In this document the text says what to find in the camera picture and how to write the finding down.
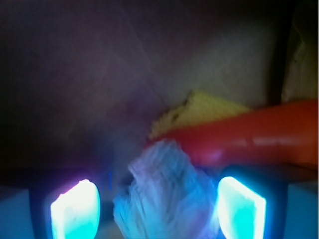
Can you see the white paper ball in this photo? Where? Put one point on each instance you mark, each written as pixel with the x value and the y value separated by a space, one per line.
pixel 168 197

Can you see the brown paper bag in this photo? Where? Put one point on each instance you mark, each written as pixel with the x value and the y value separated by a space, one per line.
pixel 82 80

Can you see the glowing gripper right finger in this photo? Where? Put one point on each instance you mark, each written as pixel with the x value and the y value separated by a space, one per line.
pixel 252 202

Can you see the yellow cloth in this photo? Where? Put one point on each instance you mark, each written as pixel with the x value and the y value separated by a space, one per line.
pixel 199 107

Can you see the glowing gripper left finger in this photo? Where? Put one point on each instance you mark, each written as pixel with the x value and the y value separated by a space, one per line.
pixel 65 207

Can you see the orange toy carrot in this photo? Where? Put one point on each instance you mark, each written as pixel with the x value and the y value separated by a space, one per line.
pixel 286 133

